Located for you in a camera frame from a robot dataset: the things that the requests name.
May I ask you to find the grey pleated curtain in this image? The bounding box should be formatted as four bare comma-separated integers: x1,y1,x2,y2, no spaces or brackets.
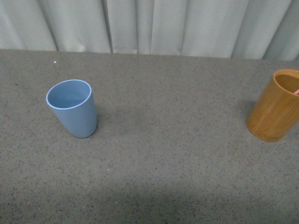
0,0,299,61

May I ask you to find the bamboo chopstick holder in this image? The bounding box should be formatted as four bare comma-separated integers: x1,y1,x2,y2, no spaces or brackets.
246,69,299,142

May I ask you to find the blue plastic cup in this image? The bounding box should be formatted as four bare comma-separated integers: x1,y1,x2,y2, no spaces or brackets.
46,79,97,138

